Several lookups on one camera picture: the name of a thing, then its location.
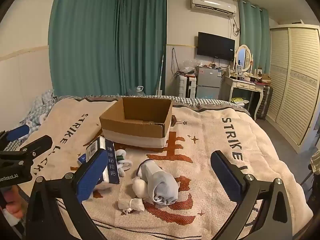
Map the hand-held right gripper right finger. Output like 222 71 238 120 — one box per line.
210 150 293 240

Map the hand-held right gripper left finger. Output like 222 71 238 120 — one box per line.
25 149 109 240

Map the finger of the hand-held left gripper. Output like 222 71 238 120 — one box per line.
19 135 53 161
0 125 31 151

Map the blue white tissue pack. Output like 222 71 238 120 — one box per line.
77 136 121 190

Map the white green sock pair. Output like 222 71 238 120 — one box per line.
114 149 132 177

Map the white face mask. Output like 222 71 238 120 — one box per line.
118 197 145 216

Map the white sock ball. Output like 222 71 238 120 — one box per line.
132 176 149 201

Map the grey cloth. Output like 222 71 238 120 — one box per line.
137 159 179 205

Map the brown cardboard box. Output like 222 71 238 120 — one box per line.
99 97 173 149

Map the person's left hand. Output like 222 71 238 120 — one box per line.
4 199 25 220

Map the beige printed blanket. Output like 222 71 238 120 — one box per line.
22 96 314 240

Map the bin with yellow bag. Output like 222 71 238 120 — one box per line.
230 97 250 107

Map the dark suitcase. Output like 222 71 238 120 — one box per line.
256 85 274 121

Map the white dressing table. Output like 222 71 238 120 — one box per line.
221 75 266 120

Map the grey mini fridge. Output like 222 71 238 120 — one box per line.
195 65 224 100

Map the white suitcase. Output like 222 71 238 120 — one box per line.
178 74 198 98

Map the wide green curtain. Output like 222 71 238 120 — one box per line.
49 0 121 97

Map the clear plastic bag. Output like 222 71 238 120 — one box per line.
179 59 198 76

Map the cream louvred wardrobe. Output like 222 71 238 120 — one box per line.
266 24 320 153

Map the white oval mirror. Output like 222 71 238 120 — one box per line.
234 44 254 73

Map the white stick mop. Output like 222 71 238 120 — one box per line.
155 45 166 97

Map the narrow green curtain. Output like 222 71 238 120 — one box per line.
237 0 272 86

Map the white air conditioner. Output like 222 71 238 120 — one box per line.
190 0 237 18

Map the black hanging cable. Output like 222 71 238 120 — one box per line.
171 48 181 76

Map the black wall television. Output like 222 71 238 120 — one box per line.
197 32 236 61

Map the air conditioner power cable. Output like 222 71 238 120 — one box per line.
229 16 241 37

